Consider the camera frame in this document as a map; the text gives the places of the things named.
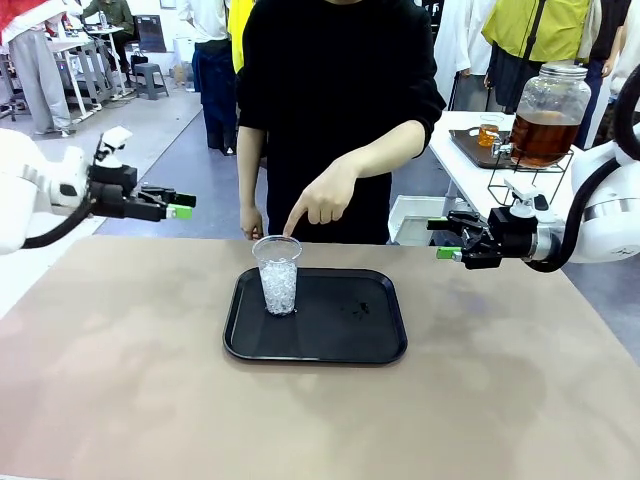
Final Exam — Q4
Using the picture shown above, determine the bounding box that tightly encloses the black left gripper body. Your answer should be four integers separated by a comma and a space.
87, 166, 169, 221

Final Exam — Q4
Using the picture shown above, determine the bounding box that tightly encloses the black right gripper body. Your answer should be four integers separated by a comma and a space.
461, 205, 539, 272

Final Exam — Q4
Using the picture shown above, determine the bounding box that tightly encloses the short clear plastic iced cup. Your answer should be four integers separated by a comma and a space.
478, 114, 502, 149

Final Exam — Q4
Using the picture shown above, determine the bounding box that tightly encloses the tall clear plastic iced cup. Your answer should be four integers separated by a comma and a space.
251, 234, 304, 317

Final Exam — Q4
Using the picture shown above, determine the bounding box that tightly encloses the person's right forearm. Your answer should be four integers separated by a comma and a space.
237, 124, 269, 211

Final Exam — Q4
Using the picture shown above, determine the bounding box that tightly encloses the person's left forearm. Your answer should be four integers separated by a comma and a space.
348, 118, 427, 179

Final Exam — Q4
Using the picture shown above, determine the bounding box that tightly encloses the glass tea drink dispenser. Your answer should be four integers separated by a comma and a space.
491, 63, 594, 170

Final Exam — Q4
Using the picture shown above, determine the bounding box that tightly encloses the person's right hand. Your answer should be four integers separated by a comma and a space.
239, 204, 265, 241

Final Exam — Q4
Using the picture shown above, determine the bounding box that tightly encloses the person's left hand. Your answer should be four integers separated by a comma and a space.
282, 158, 362, 238

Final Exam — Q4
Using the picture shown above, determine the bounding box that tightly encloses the white plastic crate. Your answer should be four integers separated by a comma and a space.
387, 194, 455, 246

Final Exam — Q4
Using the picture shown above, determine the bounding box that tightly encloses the dark brown serving tray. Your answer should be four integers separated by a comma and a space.
448, 128, 516, 170

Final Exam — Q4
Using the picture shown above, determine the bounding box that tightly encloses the grey plastic step stool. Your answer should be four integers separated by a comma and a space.
132, 62, 170, 101

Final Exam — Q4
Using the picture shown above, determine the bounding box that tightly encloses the mannequin with navy skirt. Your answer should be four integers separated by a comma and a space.
177, 0, 241, 151

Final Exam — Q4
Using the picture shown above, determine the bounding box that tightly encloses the black plastic serving tray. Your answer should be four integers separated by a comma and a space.
222, 267, 409, 365

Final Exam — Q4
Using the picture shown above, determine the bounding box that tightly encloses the white cardboard box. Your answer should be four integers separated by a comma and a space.
172, 35, 196, 92

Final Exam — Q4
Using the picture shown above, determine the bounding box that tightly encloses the white workshop desk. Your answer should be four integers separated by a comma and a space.
46, 25, 129, 119

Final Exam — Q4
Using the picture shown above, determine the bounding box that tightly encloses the dark display board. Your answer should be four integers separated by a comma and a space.
136, 14, 167, 54

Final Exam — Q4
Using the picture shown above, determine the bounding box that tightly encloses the white hanging garment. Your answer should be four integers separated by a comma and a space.
432, 0, 494, 112

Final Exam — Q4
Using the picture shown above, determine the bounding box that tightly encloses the yellow scarf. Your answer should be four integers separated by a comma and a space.
228, 0, 247, 75

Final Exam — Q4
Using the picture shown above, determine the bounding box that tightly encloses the seated person in dark jacket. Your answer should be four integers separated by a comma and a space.
81, 0, 137, 39

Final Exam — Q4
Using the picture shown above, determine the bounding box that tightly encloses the person's black sweater torso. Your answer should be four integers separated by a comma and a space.
234, 0, 448, 246

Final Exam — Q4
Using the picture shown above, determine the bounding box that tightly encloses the mannequin in yellow-green jacket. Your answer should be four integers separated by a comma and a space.
481, 0, 595, 115

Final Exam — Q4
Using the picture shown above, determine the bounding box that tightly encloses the mannequin in black top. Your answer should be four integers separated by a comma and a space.
574, 0, 630, 151

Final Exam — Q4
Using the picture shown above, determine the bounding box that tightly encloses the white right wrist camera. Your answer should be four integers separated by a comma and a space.
503, 177, 557, 224

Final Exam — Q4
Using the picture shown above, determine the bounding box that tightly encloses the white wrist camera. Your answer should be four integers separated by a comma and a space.
503, 177, 557, 224
93, 126, 134, 169

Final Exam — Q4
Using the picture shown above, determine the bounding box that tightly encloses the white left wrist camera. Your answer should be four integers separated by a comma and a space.
93, 126, 134, 169

